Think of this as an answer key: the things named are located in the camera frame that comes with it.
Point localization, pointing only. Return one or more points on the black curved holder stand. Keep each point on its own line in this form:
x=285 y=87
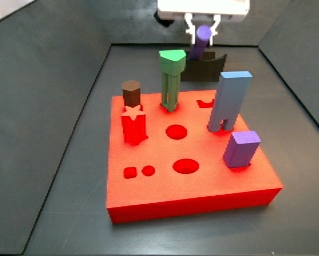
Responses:
x=204 y=70

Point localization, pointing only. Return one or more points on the brown hexagonal peg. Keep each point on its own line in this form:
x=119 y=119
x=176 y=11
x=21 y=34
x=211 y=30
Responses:
x=131 y=93

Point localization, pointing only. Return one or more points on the purple square peg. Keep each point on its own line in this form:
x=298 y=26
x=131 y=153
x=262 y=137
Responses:
x=240 y=148

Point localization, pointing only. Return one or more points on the blue arch-shaped peg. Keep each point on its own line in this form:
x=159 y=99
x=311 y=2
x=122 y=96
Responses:
x=232 y=86

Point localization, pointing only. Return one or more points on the red star peg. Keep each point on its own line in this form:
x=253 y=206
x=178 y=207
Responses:
x=134 y=125

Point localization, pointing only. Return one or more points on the red peg board block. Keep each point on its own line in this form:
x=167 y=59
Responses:
x=174 y=175

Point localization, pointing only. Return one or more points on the purple cylinder peg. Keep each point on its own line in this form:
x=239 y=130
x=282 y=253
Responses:
x=202 y=38

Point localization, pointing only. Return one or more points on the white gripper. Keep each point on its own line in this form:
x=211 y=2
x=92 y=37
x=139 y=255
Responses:
x=227 y=10

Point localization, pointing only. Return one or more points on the green tall peg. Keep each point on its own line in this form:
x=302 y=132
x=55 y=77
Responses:
x=172 y=64

